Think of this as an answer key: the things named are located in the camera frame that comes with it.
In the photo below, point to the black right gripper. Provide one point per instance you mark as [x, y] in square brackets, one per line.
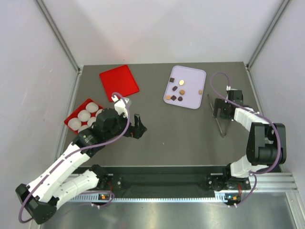
[220, 103]

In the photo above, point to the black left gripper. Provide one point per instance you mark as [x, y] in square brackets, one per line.
[132, 131]

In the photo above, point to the metal tongs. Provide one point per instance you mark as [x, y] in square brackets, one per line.
[222, 125]

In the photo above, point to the red chocolate box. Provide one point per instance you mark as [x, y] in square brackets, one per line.
[77, 110]

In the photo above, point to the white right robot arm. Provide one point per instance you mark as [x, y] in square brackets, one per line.
[266, 145]

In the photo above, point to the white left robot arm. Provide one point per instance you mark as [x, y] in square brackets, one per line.
[42, 197]

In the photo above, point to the lavender plastic tray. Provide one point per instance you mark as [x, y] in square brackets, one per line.
[194, 80]

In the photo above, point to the red box lid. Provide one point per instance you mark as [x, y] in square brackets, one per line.
[119, 80]

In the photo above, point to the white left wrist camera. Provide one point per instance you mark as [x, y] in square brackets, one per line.
[121, 105]

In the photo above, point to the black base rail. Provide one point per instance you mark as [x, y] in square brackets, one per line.
[170, 181]

